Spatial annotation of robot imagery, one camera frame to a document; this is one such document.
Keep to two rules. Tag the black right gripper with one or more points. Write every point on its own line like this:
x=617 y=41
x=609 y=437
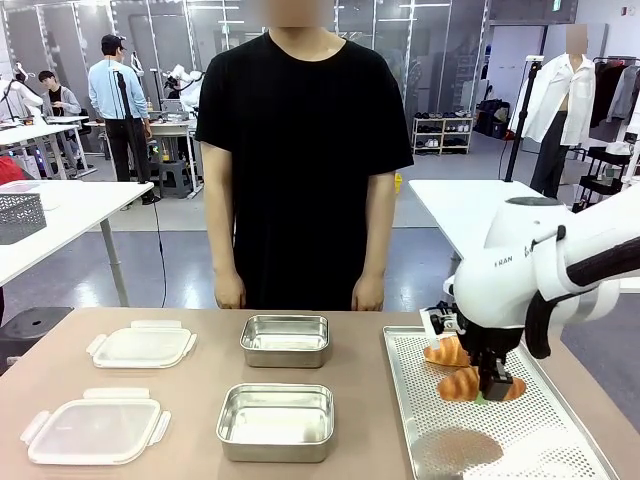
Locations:
x=492 y=342

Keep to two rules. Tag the golden brown croissant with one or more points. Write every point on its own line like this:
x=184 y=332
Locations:
x=447 y=354
x=457 y=386

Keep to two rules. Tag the rectangular stainless steel container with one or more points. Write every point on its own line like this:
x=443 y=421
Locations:
x=275 y=425
x=285 y=342

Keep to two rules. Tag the translucent plastic clip lid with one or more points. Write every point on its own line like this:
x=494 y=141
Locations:
x=95 y=430
x=142 y=345

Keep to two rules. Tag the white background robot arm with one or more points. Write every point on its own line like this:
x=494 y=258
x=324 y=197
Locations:
x=187 y=82

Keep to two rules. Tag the person's right forearm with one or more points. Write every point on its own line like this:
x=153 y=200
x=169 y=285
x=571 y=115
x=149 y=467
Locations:
x=224 y=235

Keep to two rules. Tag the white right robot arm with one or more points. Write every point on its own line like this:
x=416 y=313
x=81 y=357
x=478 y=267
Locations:
x=500 y=280

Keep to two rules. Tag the person's left forearm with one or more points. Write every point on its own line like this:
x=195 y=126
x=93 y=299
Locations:
x=376 y=235

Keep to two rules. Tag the person's left hand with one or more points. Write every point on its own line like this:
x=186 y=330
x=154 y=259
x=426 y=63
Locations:
x=367 y=295

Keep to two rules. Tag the person's right hand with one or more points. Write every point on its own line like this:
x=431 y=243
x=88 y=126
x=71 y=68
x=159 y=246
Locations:
x=230 y=292

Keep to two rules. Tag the perforated metal baking tray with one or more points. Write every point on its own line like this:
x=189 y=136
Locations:
x=450 y=440

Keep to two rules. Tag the large white empty table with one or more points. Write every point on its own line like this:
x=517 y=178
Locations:
x=450 y=210

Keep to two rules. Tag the black utility cart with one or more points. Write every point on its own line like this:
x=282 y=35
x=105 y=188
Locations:
x=607 y=170

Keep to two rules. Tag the white shoe rack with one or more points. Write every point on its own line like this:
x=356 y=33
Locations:
x=442 y=135

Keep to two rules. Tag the black tripod stand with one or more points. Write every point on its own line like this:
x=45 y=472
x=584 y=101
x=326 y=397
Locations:
x=520 y=120

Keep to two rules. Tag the mannequin with white shirt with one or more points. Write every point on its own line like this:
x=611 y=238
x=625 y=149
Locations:
x=565 y=100

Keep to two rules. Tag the person in black t-shirt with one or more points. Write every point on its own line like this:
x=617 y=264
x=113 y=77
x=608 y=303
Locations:
x=300 y=150

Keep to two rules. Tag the grey step stool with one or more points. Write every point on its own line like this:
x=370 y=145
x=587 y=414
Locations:
x=173 y=177

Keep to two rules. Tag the white table with grey basket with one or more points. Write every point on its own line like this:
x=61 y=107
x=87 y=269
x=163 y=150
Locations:
x=85 y=210

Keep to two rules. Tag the black round stool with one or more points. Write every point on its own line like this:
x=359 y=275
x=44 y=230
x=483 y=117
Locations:
x=35 y=325

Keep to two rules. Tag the man in light blue shirt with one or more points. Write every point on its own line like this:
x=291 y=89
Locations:
x=117 y=90

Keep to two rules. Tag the grey mesh basket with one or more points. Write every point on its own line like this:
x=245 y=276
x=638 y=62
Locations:
x=20 y=217

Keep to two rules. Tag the seated person in grey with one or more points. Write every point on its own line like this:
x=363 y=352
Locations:
x=60 y=97

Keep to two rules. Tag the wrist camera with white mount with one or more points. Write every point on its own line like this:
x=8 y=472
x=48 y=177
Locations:
x=445 y=320

